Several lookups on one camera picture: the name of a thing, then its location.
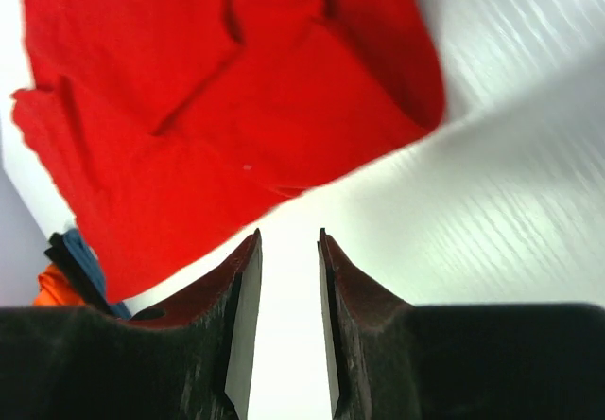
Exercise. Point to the red t-shirt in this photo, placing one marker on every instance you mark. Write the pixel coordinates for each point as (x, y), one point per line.
(169, 125)

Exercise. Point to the folded orange t-shirt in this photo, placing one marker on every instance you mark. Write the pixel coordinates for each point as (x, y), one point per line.
(56, 290)

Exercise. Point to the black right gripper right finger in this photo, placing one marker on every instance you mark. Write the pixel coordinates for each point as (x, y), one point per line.
(388, 359)

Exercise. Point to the folded blue t-shirt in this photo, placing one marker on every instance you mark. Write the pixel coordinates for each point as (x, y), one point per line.
(87, 261)

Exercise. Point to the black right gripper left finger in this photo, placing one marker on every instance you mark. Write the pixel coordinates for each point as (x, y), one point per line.
(188, 357)

